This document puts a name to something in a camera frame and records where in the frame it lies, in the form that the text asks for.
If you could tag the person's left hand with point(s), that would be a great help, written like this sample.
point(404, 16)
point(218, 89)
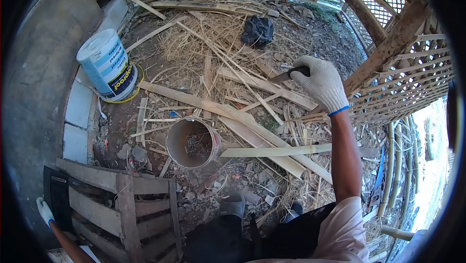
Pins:
point(44, 211)

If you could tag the person's right hand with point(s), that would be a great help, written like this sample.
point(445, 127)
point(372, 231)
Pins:
point(324, 81)

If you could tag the person's right fingers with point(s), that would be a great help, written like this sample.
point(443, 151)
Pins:
point(299, 78)

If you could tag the person's left fingers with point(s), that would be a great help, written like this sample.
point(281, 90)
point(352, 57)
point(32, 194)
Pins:
point(40, 202)

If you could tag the black plastic crate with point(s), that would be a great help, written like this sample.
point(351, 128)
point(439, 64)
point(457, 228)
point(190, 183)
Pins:
point(57, 194)

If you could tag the short split bamboo plank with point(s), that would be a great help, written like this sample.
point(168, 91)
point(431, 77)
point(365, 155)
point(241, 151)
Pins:
point(265, 86)

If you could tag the black plastic bag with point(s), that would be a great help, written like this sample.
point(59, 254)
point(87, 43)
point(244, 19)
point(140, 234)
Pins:
point(257, 30)

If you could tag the grey concrete block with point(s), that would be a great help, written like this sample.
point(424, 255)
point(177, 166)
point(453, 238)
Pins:
point(79, 104)
point(75, 143)
point(113, 13)

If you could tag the pale green bamboo slat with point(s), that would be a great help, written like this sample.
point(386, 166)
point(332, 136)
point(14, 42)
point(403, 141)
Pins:
point(276, 151)

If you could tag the wide split bamboo plank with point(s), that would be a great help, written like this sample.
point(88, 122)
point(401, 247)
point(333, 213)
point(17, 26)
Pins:
point(255, 141)

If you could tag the weathered wooden pallet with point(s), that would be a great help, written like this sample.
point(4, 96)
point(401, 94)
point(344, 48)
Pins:
point(123, 208)

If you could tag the long split bamboo plank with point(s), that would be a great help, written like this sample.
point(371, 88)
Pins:
point(204, 103)

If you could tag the wood framed bamboo lattice panel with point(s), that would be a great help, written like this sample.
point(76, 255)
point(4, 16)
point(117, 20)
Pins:
point(400, 37)

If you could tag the pile of dry bamboo shavings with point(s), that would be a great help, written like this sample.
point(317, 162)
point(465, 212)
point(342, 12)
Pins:
point(196, 41)

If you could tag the curved bamboo slat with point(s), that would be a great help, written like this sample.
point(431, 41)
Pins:
point(204, 6)

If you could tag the pile of nails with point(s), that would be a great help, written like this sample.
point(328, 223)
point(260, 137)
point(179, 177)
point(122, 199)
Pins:
point(196, 145)

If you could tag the rusty round metal can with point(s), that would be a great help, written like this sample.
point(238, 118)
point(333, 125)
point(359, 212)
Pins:
point(193, 143)

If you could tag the row of bamboo poles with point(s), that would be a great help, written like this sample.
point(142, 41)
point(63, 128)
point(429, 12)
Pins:
point(396, 161)

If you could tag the white and blue paint bucket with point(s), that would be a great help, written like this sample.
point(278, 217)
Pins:
point(107, 64)

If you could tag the person's body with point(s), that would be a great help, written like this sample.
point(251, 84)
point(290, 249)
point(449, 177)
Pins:
point(338, 234)

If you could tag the person's legs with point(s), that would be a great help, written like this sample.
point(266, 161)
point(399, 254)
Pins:
point(233, 237)

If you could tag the thick bamboo pole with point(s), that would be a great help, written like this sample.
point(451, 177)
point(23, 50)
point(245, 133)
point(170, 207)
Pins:
point(396, 232)

